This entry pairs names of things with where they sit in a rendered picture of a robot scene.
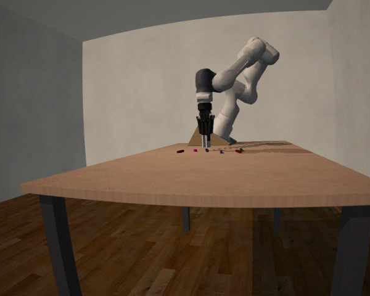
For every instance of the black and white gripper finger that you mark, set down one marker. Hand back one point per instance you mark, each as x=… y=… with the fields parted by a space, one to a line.
x=208 y=128
x=201 y=125

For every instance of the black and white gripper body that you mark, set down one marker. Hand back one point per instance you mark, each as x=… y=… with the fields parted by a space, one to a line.
x=205 y=108

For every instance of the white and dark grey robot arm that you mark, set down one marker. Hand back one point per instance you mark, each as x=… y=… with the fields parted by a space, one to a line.
x=256 y=55

